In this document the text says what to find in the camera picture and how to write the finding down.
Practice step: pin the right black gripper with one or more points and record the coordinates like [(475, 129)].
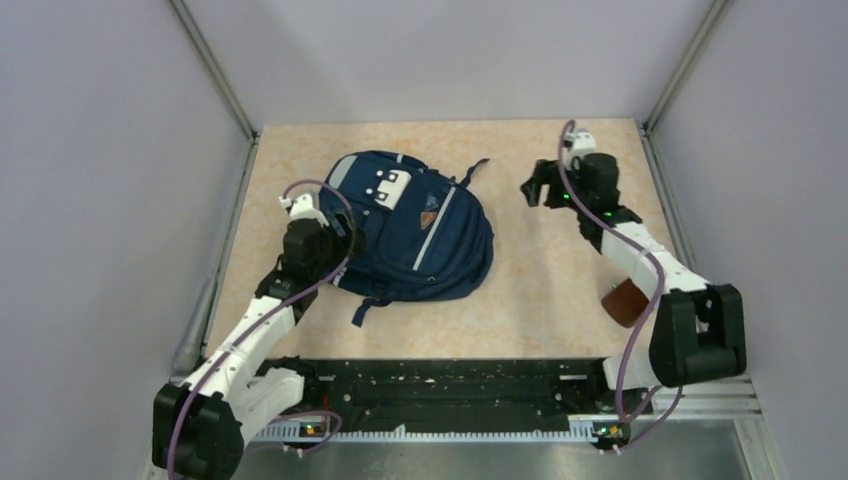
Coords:
[(546, 173)]

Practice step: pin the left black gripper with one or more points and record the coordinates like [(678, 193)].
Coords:
[(340, 241)]

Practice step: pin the navy blue student backpack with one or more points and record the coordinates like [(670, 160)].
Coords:
[(400, 262)]

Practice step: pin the small orange eraser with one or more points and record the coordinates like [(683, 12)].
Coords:
[(427, 218)]

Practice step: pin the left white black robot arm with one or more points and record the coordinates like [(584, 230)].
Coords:
[(202, 425)]

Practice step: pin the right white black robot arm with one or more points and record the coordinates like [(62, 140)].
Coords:
[(698, 332)]

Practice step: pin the brown leather pouch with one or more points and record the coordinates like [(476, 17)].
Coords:
[(625, 303)]

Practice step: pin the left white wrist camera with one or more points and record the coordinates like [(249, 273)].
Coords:
[(304, 207)]

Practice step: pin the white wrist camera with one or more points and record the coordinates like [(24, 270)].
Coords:
[(579, 144), (304, 207)]

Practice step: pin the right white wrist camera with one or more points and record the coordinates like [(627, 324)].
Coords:
[(579, 144)]

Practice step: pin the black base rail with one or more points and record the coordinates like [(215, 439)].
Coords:
[(452, 395)]

